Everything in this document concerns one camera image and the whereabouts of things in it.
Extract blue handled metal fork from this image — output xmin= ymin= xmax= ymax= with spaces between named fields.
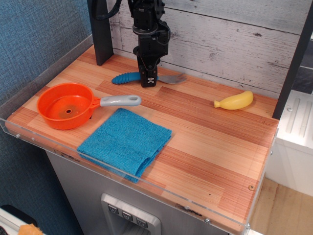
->
xmin=112 ymin=72 xmax=187 ymax=84

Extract white ribbed appliance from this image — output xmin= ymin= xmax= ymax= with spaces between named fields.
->
xmin=265 ymin=91 xmax=313 ymax=196

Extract dark grey left post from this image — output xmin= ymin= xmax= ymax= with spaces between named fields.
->
xmin=87 ymin=0 xmax=113 ymax=66

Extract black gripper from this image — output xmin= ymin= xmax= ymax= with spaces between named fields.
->
xmin=133 ymin=31 xmax=169 ymax=87

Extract clear acrylic guard rail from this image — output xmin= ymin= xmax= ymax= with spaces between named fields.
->
xmin=0 ymin=38 xmax=278 ymax=235

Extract black orange object corner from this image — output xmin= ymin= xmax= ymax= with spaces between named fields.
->
xmin=0 ymin=205 xmax=44 ymax=235

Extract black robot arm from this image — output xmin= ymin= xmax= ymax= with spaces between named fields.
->
xmin=128 ymin=0 xmax=171 ymax=88

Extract dark grey post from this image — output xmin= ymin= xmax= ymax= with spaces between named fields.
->
xmin=87 ymin=0 xmax=113 ymax=66
xmin=272 ymin=1 xmax=313 ymax=120

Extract yellow toy banana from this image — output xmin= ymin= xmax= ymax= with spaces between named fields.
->
xmin=214 ymin=91 xmax=254 ymax=110

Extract black sleeved cable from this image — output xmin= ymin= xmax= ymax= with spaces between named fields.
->
xmin=90 ymin=0 xmax=123 ymax=21

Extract grey toy fridge cabinet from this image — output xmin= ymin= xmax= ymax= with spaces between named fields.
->
xmin=47 ymin=152 xmax=226 ymax=235

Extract blue folded cloth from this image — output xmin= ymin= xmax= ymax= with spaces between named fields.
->
xmin=77 ymin=108 xmax=172 ymax=183

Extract silver dispenser button panel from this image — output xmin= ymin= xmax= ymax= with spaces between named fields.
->
xmin=101 ymin=193 xmax=161 ymax=235

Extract orange toy pan grey handle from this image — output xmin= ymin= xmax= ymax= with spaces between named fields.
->
xmin=37 ymin=83 xmax=141 ymax=130

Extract dark grey right post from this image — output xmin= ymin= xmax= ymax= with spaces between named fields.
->
xmin=272 ymin=1 xmax=313 ymax=120

